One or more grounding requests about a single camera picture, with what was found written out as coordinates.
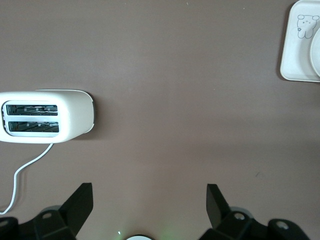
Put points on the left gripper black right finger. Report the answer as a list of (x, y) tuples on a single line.
[(221, 217)]

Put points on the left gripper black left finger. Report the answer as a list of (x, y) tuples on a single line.
[(76, 212)]

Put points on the white round plate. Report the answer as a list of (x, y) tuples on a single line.
[(316, 52)]

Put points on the white rectangular tray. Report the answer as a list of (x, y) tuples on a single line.
[(295, 57)]

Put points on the white round disc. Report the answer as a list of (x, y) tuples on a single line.
[(138, 238)]

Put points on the white two-slot toaster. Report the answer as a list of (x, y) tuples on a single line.
[(75, 115)]

